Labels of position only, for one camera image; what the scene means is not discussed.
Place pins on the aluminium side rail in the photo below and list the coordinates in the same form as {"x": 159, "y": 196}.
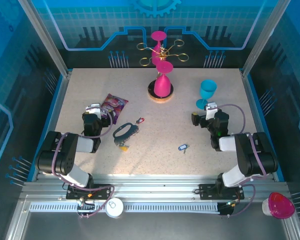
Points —
{"x": 57, "y": 112}
{"x": 255, "y": 110}

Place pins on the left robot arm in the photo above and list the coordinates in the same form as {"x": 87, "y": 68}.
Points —
{"x": 60, "y": 160}

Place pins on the yellow key tag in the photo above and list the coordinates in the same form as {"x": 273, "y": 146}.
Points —
{"x": 124, "y": 148}

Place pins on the aluminium frame post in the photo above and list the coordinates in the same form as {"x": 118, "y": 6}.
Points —
{"x": 263, "y": 37}
{"x": 43, "y": 40}

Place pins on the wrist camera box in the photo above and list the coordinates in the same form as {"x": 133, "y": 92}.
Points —
{"x": 211, "y": 111}
{"x": 93, "y": 109}

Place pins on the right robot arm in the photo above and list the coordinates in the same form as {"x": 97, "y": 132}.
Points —
{"x": 255, "y": 155}

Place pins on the white round cap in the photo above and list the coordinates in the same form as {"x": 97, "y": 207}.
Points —
{"x": 114, "y": 207}

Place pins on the pink and white plastic cup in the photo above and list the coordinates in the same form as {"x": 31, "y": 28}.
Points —
{"x": 280, "y": 206}

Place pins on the red key tag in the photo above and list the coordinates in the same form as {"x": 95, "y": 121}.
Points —
{"x": 140, "y": 120}

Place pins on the purple candy bag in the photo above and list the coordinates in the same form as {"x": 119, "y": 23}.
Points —
{"x": 116, "y": 102}

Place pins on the blue key tag with key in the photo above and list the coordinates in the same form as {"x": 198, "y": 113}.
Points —
{"x": 182, "y": 147}

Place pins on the pink plastic goblet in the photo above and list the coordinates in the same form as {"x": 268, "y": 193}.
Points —
{"x": 162, "y": 86}
{"x": 158, "y": 35}

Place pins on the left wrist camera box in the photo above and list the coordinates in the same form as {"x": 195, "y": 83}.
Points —
{"x": 93, "y": 109}

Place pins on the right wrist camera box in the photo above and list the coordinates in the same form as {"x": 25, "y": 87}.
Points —
{"x": 211, "y": 111}

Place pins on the blue plastic goblet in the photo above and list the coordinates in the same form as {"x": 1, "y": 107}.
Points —
{"x": 208, "y": 88}

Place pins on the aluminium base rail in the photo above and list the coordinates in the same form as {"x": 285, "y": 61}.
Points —
{"x": 152, "y": 185}

